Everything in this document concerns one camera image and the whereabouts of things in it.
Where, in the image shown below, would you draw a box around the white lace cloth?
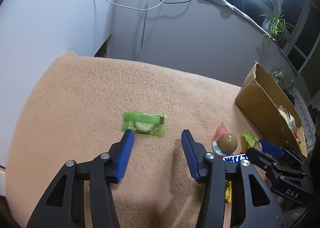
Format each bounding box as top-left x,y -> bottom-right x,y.
291,85 -> 316,153

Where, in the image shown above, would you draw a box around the brown jelly cup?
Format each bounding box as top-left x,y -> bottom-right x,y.
212,124 -> 238,156

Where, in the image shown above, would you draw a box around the biscuit pack clear wrapper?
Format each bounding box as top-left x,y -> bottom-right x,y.
277,105 -> 296,130

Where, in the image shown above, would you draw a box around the yellow snack packet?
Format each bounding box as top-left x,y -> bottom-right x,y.
225,181 -> 232,203

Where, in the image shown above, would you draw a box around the peach table cloth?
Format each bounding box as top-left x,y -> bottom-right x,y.
5,52 -> 260,227

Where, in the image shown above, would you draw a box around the clear bag dark candies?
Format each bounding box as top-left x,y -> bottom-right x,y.
291,124 -> 301,144

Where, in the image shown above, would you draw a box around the cardboard box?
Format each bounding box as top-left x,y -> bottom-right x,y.
235,63 -> 308,156

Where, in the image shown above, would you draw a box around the green lid jelly cup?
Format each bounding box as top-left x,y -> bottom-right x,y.
241,132 -> 263,153

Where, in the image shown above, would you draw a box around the green candy packet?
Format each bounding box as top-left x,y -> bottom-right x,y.
121,110 -> 168,137

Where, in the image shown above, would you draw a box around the potted spider plant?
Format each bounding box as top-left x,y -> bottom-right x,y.
260,4 -> 294,41

